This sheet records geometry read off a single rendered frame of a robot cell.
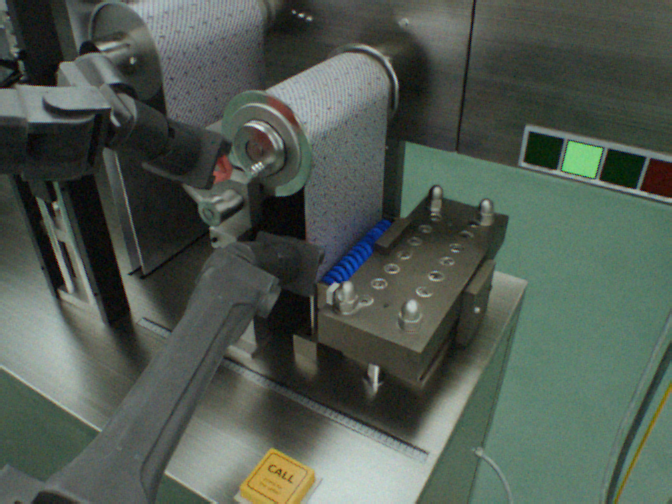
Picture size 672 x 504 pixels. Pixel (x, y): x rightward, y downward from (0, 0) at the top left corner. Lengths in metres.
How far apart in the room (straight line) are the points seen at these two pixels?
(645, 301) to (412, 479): 2.09
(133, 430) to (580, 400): 1.95
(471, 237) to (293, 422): 0.43
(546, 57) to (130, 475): 0.78
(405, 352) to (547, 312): 1.79
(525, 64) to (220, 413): 0.69
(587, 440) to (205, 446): 1.51
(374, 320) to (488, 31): 0.47
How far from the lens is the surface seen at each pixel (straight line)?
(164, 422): 0.40
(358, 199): 0.91
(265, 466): 0.78
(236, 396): 0.89
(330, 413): 0.86
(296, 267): 0.74
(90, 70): 0.66
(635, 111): 0.93
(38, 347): 1.07
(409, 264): 0.91
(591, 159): 0.95
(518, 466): 1.97
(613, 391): 2.30
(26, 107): 0.57
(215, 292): 0.55
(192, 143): 0.66
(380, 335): 0.78
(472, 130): 0.99
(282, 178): 0.77
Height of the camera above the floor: 1.57
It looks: 35 degrees down
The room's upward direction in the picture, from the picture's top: straight up
